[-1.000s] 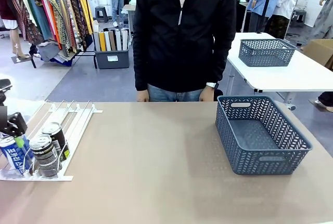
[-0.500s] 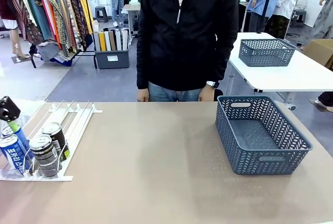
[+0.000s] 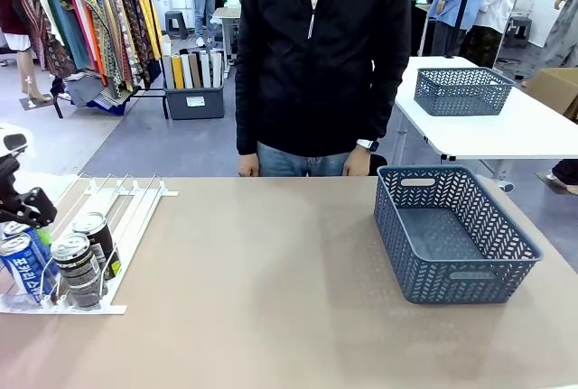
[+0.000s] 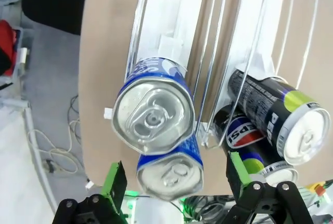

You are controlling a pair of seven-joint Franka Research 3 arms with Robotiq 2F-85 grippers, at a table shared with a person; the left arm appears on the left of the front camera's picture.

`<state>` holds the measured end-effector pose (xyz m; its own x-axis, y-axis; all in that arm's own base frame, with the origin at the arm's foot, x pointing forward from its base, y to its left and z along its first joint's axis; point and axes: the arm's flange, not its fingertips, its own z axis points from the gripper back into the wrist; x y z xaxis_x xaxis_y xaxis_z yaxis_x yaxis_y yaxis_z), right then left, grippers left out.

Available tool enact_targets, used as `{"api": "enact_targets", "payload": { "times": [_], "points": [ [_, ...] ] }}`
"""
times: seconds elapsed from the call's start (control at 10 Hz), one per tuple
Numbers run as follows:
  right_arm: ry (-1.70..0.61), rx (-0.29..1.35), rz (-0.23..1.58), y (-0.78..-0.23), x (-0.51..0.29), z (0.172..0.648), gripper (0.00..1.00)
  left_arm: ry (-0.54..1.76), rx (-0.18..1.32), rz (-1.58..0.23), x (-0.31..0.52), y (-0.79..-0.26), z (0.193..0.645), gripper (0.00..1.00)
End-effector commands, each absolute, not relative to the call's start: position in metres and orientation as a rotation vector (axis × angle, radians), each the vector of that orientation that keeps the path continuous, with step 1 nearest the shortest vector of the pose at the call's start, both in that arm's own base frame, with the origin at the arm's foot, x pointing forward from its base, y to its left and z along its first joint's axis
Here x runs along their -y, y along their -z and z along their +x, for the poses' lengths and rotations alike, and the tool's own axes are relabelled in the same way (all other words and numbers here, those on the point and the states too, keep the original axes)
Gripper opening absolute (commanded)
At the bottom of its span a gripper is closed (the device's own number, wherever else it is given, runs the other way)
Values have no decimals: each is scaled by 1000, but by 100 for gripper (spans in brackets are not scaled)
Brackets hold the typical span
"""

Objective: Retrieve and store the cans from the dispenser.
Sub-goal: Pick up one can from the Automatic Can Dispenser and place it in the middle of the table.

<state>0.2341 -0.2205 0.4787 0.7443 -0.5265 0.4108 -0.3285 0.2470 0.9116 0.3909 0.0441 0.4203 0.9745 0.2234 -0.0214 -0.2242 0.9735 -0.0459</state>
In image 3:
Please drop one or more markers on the brown cardboard box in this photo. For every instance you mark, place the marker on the brown cardboard box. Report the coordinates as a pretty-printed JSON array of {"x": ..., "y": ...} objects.
[{"x": 553, "y": 89}]

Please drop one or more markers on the person's right forearm black sleeve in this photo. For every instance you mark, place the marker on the person's right forearm black sleeve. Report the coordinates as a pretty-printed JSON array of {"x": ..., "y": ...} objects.
[{"x": 246, "y": 118}]

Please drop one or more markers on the black chair part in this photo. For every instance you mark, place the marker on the black chair part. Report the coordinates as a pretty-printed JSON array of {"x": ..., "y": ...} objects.
[{"x": 380, "y": 165}]

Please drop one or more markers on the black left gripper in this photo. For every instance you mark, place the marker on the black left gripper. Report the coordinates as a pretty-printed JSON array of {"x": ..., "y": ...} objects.
[{"x": 8, "y": 177}]

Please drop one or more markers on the white cloth cover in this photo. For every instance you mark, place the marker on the white cloth cover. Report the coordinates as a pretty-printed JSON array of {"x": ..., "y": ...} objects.
[{"x": 54, "y": 186}]

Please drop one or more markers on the white fabric roll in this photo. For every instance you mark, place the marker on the white fabric roll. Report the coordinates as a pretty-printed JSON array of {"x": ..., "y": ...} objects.
[
  {"x": 217, "y": 68},
  {"x": 205, "y": 68}
]

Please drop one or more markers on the black pepsi can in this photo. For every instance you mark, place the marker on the black pepsi can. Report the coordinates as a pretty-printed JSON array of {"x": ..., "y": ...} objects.
[
  {"x": 79, "y": 271},
  {"x": 101, "y": 235}
]

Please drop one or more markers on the brown fabric roll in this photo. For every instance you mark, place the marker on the brown fabric roll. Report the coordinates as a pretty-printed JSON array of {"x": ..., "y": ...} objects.
[{"x": 194, "y": 71}]

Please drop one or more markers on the person's left hand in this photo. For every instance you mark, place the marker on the person's left hand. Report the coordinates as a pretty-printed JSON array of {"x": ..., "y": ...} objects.
[{"x": 357, "y": 163}]

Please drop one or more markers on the person's right hand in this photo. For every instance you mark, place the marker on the person's right hand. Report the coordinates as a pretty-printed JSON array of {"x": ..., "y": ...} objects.
[{"x": 248, "y": 167}]

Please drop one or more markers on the yellow fabric roll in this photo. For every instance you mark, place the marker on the yellow fabric roll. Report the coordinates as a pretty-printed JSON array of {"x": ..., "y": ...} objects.
[{"x": 178, "y": 73}]

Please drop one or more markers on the black tripod pole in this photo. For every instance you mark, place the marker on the black tripod pole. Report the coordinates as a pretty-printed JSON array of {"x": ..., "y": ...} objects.
[{"x": 463, "y": 5}]

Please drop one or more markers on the clothes rack with garments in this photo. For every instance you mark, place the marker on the clothes rack with garments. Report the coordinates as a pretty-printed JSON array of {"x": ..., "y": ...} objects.
[{"x": 90, "y": 23}]

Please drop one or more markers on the background grey work table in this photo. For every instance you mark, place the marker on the background grey work table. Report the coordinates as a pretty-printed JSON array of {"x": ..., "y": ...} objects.
[{"x": 228, "y": 16}]

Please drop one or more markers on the person's blue jeans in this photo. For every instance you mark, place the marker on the person's blue jeans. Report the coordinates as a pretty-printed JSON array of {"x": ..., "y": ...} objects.
[{"x": 293, "y": 165}]

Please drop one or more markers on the bystander's foot with shoe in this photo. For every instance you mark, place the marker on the bystander's foot with shoe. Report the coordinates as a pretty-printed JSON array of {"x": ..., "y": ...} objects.
[{"x": 564, "y": 174}]

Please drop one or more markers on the fabric pile on floor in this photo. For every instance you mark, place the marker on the fabric pile on floor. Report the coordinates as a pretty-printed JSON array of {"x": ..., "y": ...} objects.
[{"x": 99, "y": 91}]

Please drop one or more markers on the grey plastic storage bin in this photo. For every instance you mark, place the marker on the grey plastic storage bin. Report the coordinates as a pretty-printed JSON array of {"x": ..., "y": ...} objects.
[{"x": 194, "y": 102}]

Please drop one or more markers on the mannequin in maroon garment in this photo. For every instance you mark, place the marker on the mannequin in maroon garment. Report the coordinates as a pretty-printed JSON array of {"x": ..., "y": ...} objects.
[{"x": 18, "y": 10}]

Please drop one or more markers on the yellow hanging garment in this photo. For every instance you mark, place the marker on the yellow hanging garment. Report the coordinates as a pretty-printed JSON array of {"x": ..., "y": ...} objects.
[{"x": 144, "y": 5}]

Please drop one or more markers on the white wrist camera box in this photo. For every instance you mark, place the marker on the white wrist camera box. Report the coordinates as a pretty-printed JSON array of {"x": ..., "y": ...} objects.
[{"x": 15, "y": 141}]

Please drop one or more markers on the person in black jacket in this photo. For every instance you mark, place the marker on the person in black jacket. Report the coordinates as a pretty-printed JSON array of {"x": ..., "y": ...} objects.
[{"x": 316, "y": 91}]

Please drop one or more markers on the blue plastic lattice basket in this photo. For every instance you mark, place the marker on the blue plastic lattice basket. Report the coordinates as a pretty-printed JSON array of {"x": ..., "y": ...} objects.
[
  {"x": 465, "y": 100},
  {"x": 433, "y": 235}
]

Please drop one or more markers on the grey plastic stool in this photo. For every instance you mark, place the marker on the grey plastic stool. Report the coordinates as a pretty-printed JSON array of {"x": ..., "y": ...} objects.
[
  {"x": 175, "y": 23},
  {"x": 518, "y": 30}
]

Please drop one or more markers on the white wrist watch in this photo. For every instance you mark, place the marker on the white wrist watch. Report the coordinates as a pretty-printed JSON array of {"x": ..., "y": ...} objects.
[{"x": 368, "y": 144}]

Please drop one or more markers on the person's left forearm black sleeve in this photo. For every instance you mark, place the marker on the person's left forearm black sleeve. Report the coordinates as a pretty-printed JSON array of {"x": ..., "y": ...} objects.
[{"x": 384, "y": 104}]

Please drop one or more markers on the grey dress on mannequin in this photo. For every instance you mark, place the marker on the grey dress on mannequin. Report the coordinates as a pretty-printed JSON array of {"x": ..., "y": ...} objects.
[{"x": 562, "y": 32}]

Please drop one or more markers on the blue pocari sweat can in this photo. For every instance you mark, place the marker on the blue pocari sweat can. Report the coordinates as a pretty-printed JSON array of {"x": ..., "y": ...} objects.
[
  {"x": 29, "y": 238},
  {"x": 22, "y": 267}
]

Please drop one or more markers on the white side table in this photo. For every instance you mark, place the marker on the white side table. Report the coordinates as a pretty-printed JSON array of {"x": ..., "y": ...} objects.
[{"x": 496, "y": 136}]

